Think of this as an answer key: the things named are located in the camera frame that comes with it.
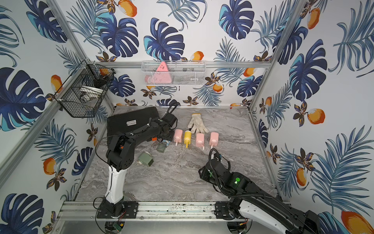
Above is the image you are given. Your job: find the yellow pencil sharpener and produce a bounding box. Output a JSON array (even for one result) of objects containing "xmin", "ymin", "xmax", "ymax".
[{"xmin": 184, "ymin": 130, "xmax": 192, "ymax": 148}]

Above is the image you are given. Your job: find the pink pencil sharpener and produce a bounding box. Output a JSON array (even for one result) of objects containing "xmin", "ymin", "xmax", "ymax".
[
  {"xmin": 209, "ymin": 132, "xmax": 219, "ymax": 149},
  {"xmin": 195, "ymin": 133, "xmax": 205, "ymax": 150},
  {"xmin": 173, "ymin": 129, "xmax": 183, "ymax": 146}
]

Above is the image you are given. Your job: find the grey clear sharpener tray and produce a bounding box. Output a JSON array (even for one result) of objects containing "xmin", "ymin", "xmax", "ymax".
[{"xmin": 156, "ymin": 142, "xmax": 167, "ymax": 153}]

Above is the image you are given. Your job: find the blue pencil sharpener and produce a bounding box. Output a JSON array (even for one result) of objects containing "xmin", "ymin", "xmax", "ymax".
[{"xmin": 162, "ymin": 140, "xmax": 170, "ymax": 146}]

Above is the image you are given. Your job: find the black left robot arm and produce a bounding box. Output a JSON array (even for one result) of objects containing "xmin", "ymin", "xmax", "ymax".
[{"xmin": 105, "ymin": 102, "xmax": 179, "ymax": 206}]

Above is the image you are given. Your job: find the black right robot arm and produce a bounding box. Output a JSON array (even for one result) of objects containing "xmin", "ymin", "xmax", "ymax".
[{"xmin": 198, "ymin": 148, "xmax": 321, "ymax": 234}]

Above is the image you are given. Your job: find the white knit work glove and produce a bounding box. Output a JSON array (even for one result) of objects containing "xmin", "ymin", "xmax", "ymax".
[{"xmin": 188, "ymin": 113, "xmax": 209, "ymax": 134}]

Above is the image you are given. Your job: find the pink triangular object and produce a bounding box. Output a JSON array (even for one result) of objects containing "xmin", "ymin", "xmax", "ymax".
[{"xmin": 152, "ymin": 61, "xmax": 172, "ymax": 84}]

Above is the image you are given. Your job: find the black plastic tool case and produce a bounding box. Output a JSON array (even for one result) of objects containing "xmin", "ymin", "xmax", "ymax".
[{"xmin": 107, "ymin": 107, "xmax": 169, "ymax": 155}]

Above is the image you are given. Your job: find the clear wall-mounted shelf bin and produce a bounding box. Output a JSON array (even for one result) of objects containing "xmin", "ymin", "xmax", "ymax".
[{"xmin": 141, "ymin": 60, "xmax": 206, "ymax": 86}]

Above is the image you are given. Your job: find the black wire basket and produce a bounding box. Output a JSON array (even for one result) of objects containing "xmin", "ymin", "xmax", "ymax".
[{"xmin": 53, "ymin": 60, "xmax": 116, "ymax": 118}]

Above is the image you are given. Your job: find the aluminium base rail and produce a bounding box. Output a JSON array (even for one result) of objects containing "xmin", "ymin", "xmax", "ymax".
[{"xmin": 56, "ymin": 200, "xmax": 296, "ymax": 222}]

